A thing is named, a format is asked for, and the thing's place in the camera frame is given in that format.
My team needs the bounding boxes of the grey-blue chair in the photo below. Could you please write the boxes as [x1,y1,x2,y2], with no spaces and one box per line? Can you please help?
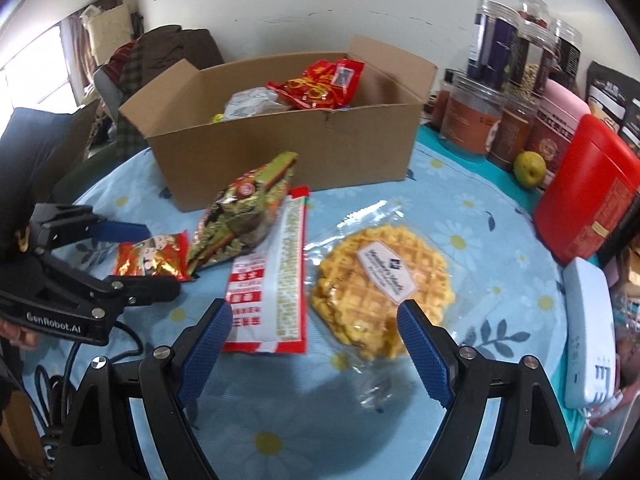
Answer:
[92,67,123,106]

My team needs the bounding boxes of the red snack packet yellow print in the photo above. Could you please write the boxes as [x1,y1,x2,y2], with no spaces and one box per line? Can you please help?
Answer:
[266,60,351,111]

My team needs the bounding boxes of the green plaid cloth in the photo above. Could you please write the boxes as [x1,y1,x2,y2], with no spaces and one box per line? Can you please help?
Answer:
[112,47,151,150]

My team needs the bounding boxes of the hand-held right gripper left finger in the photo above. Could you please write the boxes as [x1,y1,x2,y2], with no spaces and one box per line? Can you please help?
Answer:
[50,298,235,480]

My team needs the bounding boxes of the clear plastic snack packet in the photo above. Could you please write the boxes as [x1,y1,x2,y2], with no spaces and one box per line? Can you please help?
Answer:
[222,87,291,121]

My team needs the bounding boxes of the red plastic canister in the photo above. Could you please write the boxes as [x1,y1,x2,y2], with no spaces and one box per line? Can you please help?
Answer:
[532,114,640,267]

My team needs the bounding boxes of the brown jacket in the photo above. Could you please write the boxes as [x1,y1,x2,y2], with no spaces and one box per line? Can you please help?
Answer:
[132,25,226,73]

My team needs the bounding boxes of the brown boards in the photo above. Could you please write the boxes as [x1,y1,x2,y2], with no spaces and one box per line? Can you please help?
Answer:
[64,99,103,163]

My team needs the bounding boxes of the dark label jar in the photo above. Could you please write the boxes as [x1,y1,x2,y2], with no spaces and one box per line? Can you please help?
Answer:
[550,19,583,88]

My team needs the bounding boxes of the blue floral tablecloth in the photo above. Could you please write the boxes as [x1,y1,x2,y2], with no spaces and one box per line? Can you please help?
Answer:
[20,127,581,480]

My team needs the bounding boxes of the orange powder jar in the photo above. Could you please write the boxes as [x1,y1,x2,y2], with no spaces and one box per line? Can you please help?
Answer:
[440,74,506,156]

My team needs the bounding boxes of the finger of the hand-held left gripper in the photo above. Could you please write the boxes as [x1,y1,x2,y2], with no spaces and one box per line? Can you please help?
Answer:
[34,251,182,312]
[29,203,152,251]

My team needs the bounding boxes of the brown curtain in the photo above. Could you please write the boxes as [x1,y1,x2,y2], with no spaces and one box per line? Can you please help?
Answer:
[60,12,96,68]

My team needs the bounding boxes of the white plastic device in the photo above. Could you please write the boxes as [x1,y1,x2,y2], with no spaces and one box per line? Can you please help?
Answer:
[562,257,617,408]

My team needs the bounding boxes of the small red snack packet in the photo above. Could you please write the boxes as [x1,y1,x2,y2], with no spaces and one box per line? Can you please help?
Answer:
[114,231,193,282]

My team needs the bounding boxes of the clear jar of grains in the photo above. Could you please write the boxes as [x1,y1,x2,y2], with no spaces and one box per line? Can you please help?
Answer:
[505,22,558,98]

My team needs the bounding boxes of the black printed pouch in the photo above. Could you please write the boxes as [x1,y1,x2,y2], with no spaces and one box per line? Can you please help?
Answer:
[582,61,640,156]

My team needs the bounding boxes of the person's left hand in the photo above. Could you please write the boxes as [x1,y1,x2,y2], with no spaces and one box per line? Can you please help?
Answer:
[0,317,44,351]

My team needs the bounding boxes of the long red white packet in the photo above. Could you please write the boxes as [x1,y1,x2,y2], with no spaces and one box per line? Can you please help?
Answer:
[222,186,311,356]

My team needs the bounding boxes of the brown powder jar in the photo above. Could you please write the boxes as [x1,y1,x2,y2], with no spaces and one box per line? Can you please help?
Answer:
[487,92,541,171]

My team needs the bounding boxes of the pink tin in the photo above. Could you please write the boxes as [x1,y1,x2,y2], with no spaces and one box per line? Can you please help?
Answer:
[527,77,591,188]

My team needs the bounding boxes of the cardboard box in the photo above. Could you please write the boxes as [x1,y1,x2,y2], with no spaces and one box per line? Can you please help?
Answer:
[118,35,439,213]

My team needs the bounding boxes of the green gold snack packet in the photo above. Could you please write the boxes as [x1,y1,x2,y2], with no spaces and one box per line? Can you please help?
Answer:
[187,151,299,273]

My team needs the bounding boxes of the clear jar of red berries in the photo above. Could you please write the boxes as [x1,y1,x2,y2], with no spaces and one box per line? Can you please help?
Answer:
[517,0,551,28]

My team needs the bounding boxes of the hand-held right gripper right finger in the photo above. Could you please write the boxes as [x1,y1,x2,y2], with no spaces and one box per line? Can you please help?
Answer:
[396,299,581,480]

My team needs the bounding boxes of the black cable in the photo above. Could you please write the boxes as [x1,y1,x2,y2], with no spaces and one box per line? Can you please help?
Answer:
[42,322,148,433]

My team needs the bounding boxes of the red plaid cloth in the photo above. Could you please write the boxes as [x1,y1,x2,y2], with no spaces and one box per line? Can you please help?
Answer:
[107,42,138,68]

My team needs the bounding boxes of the waffle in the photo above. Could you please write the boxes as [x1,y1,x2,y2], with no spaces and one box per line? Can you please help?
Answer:
[305,200,473,411]

